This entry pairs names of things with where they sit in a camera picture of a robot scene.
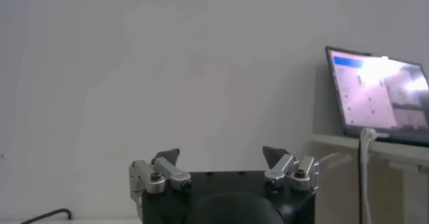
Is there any black cooker power cord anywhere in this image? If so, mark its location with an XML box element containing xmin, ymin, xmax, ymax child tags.
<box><xmin>19</xmin><ymin>207</ymin><xmax>73</xmax><ymax>224</ymax></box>

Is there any white laptop charging cable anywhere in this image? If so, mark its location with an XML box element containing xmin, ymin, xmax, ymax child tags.
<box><xmin>360</xmin><ymin>127</ymin><xmax>379</xmax><ymax>224</ymax></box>

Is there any white side table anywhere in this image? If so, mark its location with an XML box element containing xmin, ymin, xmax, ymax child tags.
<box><xmin>310</xmin><ymin>132</ymin><xmax>429</xmax><ymax>224</ymax></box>

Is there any grey open laptop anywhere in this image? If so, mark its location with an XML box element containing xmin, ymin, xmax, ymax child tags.
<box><xmin>324</xmin><ymin>46</ymin><xmax>429</xmax><ymax>148</ymax></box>

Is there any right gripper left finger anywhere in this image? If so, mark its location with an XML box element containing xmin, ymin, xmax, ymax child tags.
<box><xmin>129</xmin><ymin>148</ymin><xmax>192</xmax><ymax>200</ymax></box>

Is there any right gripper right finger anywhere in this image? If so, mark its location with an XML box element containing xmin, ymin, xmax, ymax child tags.
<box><xmin>262</xmin><ymin>146</ymin><xmax>324</xmax><ymax>192</ymax></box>

